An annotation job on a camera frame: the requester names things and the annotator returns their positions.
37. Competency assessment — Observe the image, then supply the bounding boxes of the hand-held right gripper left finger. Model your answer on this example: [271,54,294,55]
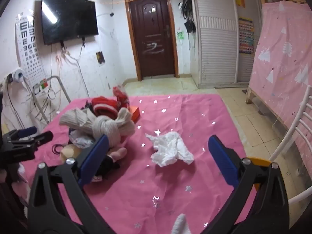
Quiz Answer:
[27,135,115,234]

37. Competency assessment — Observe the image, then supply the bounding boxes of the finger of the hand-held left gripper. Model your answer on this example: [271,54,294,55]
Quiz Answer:
[5,131,53,152]
[2,126,37,142]

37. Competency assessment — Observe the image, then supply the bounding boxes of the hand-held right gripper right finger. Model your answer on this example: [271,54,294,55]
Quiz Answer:
[208,135,289,234]

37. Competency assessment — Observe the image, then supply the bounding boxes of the cream knitted scarf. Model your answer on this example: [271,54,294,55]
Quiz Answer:
[59,108,136,149]

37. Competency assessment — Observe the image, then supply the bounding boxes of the red knitted garment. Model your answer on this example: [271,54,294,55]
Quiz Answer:
[91,97,122,119]

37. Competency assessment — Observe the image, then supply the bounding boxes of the white tissue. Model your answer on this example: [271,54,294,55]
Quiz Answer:
[145,131,195,167]

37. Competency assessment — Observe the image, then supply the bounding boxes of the black cloth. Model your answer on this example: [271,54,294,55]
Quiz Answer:
[95,156,120,176]

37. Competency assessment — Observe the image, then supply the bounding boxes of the white crumpled plastic bag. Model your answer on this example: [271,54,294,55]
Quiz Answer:
[69,129,95,149]

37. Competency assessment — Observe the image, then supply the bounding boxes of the beige round object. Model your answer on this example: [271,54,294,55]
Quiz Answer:
[61,144,81,162]

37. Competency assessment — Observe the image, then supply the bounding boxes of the white power strip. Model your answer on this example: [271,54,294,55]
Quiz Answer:
[5,68,27,83]

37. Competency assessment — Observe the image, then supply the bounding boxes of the orange box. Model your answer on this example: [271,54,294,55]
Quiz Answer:
[129,106,141,123]

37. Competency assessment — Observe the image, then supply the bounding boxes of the red snack packet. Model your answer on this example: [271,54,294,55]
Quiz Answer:
[113,85,129,109]

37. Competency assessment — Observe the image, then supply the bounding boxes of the pink starred tablecloth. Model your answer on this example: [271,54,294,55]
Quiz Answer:
[21,93,259,234]

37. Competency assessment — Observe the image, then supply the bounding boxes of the white knitted cloth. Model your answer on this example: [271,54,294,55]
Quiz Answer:
[172,213,193,234]

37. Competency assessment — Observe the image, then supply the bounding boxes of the eye chart poster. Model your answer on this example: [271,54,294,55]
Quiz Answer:
[16,13,47,88]

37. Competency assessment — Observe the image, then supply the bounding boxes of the white metal chair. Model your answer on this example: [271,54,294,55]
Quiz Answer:
[268,85,312,205]

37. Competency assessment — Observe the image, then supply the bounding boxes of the white louvered wardrobe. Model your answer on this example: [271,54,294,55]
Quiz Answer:
[189,0,266,89]

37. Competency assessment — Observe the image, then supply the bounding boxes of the pink tree printed cloth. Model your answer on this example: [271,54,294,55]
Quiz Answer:
[251,0,312,176]

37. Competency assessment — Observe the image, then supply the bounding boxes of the colourful grid poster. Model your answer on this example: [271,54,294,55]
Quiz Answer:
[239,17,254,54]

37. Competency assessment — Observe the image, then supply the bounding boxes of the black hanging bag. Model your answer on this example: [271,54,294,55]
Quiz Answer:
[184,18,197,33]

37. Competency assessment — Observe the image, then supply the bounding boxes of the dark brown door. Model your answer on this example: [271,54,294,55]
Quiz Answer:
[124,0,179,80]

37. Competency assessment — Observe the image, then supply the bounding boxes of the grey metal rack frame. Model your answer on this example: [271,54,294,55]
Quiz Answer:
[32,75,72,123]

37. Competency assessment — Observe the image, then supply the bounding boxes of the black wall television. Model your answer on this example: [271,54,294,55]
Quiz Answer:
[41,0,99,45]

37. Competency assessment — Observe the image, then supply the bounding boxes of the black hanging straps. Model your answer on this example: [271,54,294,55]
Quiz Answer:
[180,0,193,19]

